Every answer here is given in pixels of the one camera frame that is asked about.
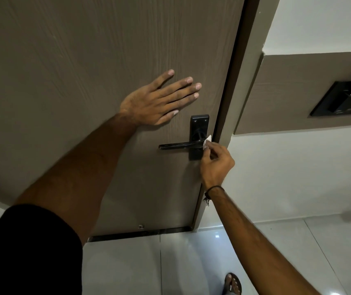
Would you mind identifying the person's left hand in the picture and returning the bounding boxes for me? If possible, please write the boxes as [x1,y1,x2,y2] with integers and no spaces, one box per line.
[119,69,202,126]

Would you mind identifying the person's right hand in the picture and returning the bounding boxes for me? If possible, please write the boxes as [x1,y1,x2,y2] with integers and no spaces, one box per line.
[200,141,236,191]

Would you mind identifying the black door lock plate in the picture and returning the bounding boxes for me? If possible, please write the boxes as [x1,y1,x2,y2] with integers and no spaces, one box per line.
[189,114,210,161]

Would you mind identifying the black thread wristband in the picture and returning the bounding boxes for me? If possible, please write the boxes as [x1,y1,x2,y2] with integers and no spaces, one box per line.
[204,185,226,207]

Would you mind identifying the black shirt sleeve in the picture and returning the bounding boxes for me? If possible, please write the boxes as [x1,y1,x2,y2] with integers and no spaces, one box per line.
[0,204,83,295]

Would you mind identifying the black lever door handle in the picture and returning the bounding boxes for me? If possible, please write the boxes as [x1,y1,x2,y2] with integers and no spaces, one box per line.
[158,138,206,151]

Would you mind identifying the black wall switch panel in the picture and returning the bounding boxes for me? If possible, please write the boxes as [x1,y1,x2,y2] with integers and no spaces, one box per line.
[309,80,351,118]

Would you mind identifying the person's foot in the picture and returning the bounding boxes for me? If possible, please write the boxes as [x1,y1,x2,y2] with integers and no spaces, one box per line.
[224,273,244,295]

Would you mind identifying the brown wooden door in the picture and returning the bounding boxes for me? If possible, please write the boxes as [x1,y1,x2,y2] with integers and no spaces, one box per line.
[0,0,247,237]

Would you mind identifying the person's left forearm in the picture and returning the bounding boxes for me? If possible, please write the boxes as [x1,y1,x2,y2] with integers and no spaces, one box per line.
[12,112,140,244]

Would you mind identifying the beige door frame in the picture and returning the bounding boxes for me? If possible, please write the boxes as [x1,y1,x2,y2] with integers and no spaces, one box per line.
[191,0,279,233]

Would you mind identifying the brown sandal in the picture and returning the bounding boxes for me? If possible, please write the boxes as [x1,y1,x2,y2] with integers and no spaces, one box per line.
[222,272,244,295]

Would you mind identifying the person's right forearm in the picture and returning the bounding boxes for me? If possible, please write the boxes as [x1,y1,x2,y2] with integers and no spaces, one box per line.
[207,187,321,295]

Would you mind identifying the brown wood wall panel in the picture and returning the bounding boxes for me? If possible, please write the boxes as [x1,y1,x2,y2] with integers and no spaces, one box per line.
[233,51,351,136]

